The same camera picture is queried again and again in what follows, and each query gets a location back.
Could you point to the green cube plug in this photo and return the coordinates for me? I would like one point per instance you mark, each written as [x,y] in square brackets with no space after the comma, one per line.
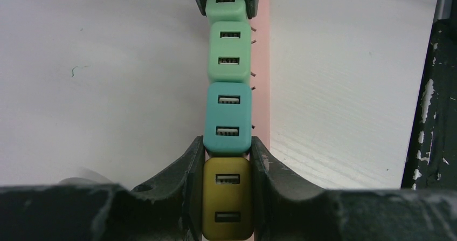
[226,10]
[229,52]

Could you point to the teal cube plug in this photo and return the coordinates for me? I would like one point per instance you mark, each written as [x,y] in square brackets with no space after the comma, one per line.
[228,119]

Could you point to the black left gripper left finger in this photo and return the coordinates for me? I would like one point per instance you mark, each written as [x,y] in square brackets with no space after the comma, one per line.
[167,206]

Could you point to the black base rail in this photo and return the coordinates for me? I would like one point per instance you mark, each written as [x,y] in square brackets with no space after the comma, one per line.
[431,157]

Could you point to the pink power strip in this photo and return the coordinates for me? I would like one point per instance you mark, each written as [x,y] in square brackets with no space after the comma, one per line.
[260,67]

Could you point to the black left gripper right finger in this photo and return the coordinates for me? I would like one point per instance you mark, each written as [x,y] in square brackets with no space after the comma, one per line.
[288,207]

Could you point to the yellow cube plug on pink strip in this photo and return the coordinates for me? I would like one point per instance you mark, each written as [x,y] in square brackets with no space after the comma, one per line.
[227,212]

